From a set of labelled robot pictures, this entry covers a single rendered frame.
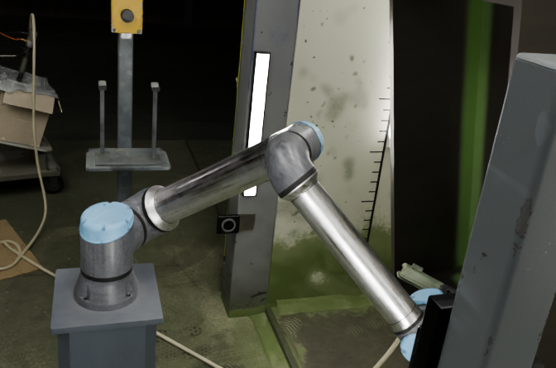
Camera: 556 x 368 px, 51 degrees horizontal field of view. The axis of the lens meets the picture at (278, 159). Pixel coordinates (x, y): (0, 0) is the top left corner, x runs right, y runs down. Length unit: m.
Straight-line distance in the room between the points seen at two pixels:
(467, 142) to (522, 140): 1.84
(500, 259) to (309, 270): 2.42
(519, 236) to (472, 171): 1.91
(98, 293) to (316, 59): 1.27
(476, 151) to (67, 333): 1.52
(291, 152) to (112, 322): 0.73
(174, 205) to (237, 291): 1.10
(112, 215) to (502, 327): 1.40
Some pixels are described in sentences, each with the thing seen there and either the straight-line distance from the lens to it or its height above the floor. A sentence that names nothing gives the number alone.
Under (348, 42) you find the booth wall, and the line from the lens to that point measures 2.46.
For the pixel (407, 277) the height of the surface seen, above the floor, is 0.74.
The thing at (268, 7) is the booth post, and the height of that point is 1.45.
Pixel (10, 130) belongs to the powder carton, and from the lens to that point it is 3.86.
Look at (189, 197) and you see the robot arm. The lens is 1.71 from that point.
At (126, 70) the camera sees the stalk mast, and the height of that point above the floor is 1.13.
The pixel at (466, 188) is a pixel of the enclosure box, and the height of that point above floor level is 0.88.
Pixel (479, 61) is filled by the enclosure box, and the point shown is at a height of 1.37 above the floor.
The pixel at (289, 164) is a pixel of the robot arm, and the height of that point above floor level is 1.19.
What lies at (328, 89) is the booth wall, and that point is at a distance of 2.47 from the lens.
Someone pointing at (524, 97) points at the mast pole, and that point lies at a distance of 0.41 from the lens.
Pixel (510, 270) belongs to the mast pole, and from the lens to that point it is 0.43.
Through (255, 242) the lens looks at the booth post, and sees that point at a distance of 2.65.
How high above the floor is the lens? 1.69
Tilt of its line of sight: 21 degrees down
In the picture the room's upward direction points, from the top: 6 degrees clockwise
